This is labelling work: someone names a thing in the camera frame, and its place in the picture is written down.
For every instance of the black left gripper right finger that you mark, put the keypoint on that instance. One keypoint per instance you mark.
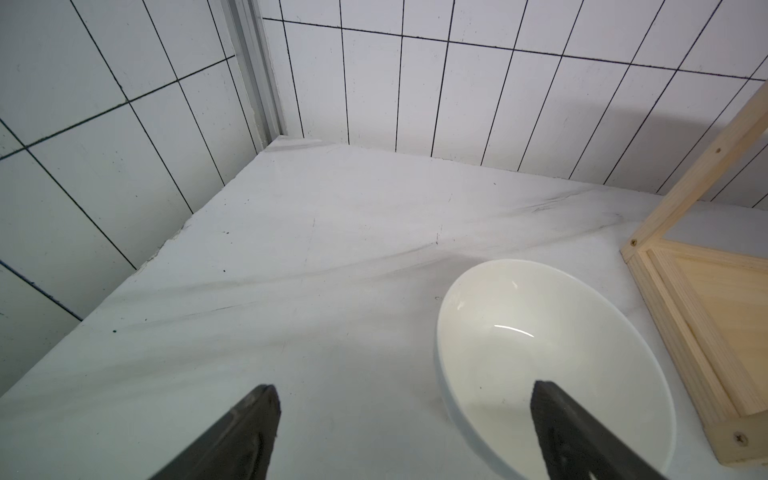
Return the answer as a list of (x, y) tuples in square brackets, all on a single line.
[(575, 445)]

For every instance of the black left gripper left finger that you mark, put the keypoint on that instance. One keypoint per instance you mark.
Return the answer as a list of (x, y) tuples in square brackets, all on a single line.
[(237, 446)]

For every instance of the light wooden two-tier shelf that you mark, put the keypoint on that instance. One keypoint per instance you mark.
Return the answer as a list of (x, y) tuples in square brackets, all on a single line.
[(709, 305)]

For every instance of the white ceramic bowl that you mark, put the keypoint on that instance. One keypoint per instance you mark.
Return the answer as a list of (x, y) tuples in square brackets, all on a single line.
[(505, 324)]

